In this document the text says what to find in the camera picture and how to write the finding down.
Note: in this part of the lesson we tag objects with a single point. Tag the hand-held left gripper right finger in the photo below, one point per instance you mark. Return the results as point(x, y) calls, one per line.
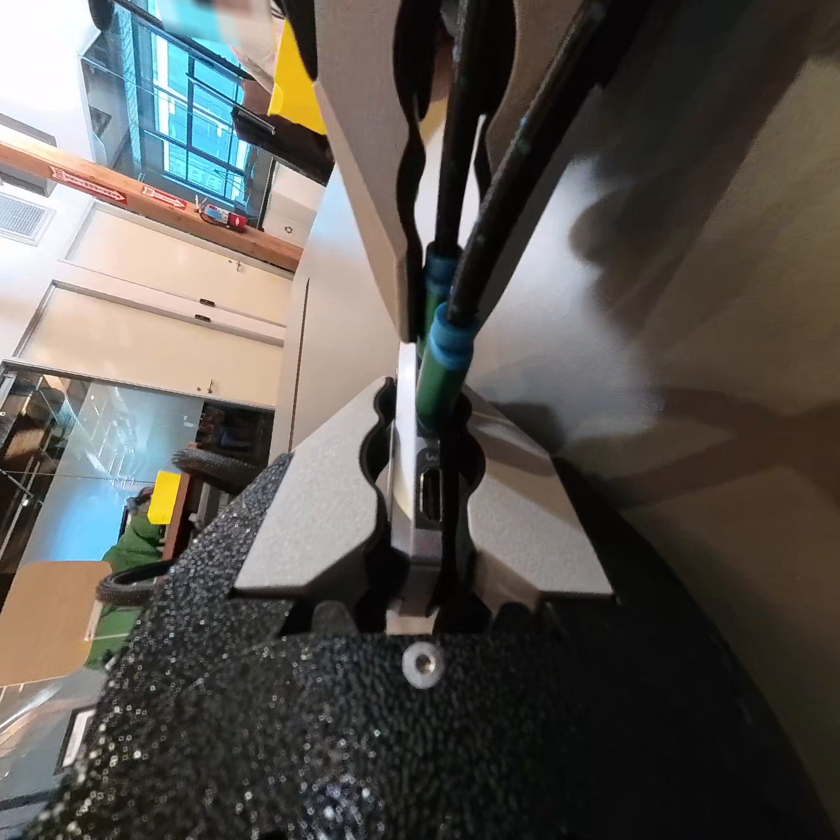
point(538, 531)

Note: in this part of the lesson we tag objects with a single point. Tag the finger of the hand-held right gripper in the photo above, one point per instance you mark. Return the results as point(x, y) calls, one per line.
point(361, 98)
point(518, 59)

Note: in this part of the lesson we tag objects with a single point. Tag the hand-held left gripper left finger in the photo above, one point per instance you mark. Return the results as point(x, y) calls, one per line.
point(315, 518)

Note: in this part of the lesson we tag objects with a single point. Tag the large yellow plastic bin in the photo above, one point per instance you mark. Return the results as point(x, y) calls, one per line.
point(295, 85)

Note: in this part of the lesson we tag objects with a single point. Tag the dark hub adapter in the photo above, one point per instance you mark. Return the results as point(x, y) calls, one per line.
point(407, 459)

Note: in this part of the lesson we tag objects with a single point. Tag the white recycling bin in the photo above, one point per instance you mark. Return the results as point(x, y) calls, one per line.
point(292, 216)

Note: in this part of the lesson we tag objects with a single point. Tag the long wooden table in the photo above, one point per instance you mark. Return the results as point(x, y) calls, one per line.
point(177, 538)

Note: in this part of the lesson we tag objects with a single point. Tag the small yellow bin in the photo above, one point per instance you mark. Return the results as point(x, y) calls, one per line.
point(164, 497)

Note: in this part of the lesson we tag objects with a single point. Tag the large paned window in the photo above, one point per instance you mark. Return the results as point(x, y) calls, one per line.
point(190, 131)

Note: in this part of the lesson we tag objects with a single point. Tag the red fire extinguisher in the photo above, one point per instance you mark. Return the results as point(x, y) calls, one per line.
point(226, 218)

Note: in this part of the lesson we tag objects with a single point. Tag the white door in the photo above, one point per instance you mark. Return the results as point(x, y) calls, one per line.
point(164, 354)
point(184, 275)

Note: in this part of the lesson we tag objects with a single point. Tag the glass partition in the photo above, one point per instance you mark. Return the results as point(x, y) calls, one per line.
point(98, 446)

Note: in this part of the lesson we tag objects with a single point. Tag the wooden post with red stickers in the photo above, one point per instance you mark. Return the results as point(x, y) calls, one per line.
point(249, 239)

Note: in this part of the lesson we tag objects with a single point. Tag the wall vent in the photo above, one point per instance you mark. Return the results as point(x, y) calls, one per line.
point(23, 216)

